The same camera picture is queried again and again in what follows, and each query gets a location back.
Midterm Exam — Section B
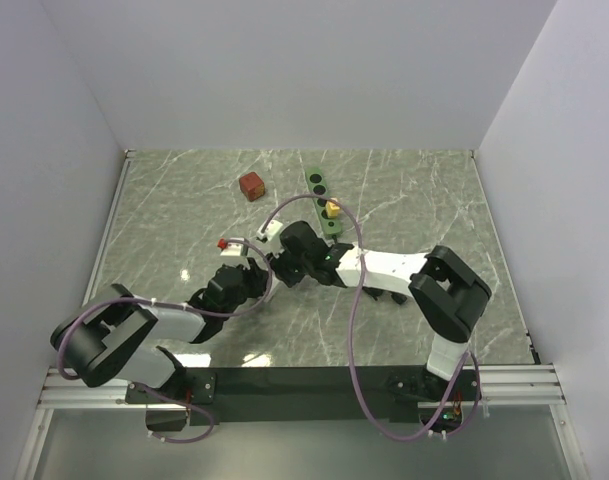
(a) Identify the aluminium frame rail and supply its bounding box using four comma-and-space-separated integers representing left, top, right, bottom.
37, 365, 566, 410

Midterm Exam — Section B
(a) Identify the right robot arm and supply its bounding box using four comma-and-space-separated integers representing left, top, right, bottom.
257, 220, 492, 399

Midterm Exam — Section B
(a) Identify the red plug adapter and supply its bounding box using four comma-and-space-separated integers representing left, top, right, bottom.
238, 172, 266, 202

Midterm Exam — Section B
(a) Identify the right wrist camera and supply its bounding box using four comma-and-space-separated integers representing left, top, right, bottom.
256, 219, 284, 248

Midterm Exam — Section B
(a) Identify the green power strip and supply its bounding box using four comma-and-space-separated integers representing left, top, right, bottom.
305, 167, 343, 239

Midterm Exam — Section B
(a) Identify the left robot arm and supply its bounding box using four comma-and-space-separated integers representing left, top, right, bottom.
50, 258, 276, 402

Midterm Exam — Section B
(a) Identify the yellow plug adapter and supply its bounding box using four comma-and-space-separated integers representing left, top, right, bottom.
325, 198, 342, 219

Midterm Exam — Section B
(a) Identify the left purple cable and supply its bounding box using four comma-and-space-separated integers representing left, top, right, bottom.
56, 237, 278, 444

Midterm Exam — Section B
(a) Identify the black base beam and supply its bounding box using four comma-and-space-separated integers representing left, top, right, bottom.
123, 366, 485, 429

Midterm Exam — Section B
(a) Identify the black coiled cable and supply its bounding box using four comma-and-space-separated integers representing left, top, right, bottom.
363, 284, 410, 306

